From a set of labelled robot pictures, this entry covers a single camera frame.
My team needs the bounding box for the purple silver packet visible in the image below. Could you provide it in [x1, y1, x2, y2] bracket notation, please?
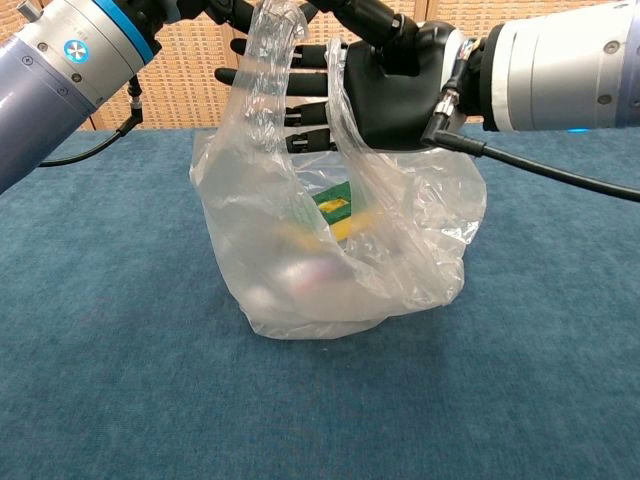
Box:
[277, 254, 351, 297]

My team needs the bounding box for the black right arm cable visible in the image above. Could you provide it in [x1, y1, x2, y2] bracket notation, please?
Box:
[422, 84, 640, 204]

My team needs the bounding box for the blue carpet table mat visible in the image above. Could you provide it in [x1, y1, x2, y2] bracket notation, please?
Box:
[0, 124, 640, 480]

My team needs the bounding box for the green yellow box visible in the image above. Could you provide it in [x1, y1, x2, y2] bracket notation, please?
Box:
[279, 182, 386, 247]

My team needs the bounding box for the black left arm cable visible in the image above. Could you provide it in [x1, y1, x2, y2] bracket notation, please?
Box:
[38, 74, 146, 169]

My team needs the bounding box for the clear plastic carrier bag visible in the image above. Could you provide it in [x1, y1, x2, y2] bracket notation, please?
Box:
[188, 0, 489, 341]

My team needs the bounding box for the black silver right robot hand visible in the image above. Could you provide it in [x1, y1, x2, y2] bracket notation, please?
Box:
[214, 0, 482, 154]

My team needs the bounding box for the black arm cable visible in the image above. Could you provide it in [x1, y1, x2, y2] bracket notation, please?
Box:
[422, 84, 640, 204]
[38, 74, 146, 169]

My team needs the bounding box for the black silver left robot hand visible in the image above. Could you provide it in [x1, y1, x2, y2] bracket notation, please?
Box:
[149, 0, 319, 40]

